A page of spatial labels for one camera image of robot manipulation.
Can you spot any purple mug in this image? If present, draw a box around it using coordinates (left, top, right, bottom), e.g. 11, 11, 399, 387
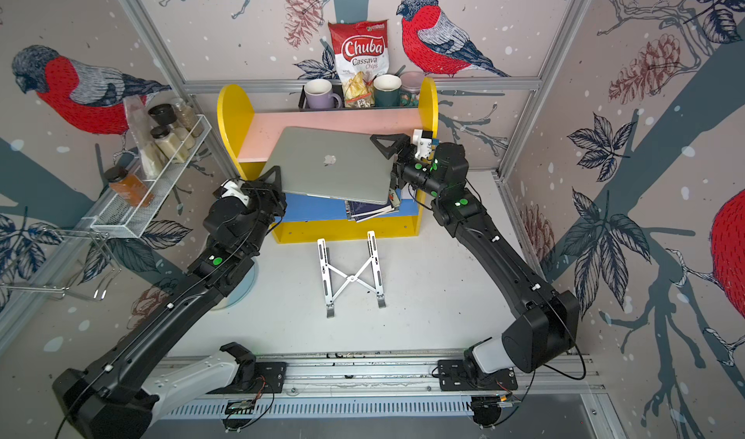
304, 78, 343, 111

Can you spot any rear spice jar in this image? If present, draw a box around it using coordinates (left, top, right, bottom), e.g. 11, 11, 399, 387
170, 98, 203, 138

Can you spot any white wire wall rack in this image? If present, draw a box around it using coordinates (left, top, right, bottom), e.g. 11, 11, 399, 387
1, 114, 211, 305

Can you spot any clear plastic bag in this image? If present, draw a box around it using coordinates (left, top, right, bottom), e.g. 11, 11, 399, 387
123, 96, 168, 180

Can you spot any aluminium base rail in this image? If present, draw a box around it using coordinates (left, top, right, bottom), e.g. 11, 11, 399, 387
144, 352, 606, 429

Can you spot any green mug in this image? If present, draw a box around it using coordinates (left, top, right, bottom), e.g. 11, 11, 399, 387
372, 74, 409, 109

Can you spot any pink mug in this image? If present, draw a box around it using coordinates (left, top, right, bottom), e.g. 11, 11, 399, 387
400, 71, 425, 107

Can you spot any orange spice jar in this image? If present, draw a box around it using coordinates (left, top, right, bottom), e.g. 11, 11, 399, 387
104, 166, 153, 207

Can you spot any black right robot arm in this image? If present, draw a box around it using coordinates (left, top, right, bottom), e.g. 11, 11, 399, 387
371, 134, 580, 388

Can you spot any tall spice jar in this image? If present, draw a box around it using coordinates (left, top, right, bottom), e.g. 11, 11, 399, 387
147, 104, 195, 150

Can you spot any Chuba chips bag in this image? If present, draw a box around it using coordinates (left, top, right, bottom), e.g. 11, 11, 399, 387
328, 20, 389, 109

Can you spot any yellow pink blue shelf unit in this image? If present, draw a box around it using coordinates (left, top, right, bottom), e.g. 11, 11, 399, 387
217, 78, 438, 244

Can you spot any silver laptop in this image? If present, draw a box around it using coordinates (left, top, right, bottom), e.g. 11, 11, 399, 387
263, 127, 393, 204

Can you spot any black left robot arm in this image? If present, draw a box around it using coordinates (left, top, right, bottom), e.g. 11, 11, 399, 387
52, 166, 287, 438

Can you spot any silver folding laptop stand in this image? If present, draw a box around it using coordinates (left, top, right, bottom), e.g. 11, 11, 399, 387
316, 231, 387, 318

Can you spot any stack of books underneath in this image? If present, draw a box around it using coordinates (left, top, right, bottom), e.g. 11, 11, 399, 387
345, 189, 402, 223

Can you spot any cream floral plate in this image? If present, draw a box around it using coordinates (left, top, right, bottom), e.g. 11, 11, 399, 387
211, 260, 259, 312

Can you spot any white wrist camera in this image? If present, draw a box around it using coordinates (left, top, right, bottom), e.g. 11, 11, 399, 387
411, 129, 437, 161
215, 178, 249, 206

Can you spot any black lid spice jar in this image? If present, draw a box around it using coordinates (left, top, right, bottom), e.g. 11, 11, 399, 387
151, 126, 188, 164

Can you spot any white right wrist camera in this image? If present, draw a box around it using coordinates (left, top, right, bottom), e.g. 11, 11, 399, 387
411, 129, 437, 161

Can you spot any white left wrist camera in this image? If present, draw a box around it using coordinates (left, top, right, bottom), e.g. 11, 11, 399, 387
215, 178, 249, 206

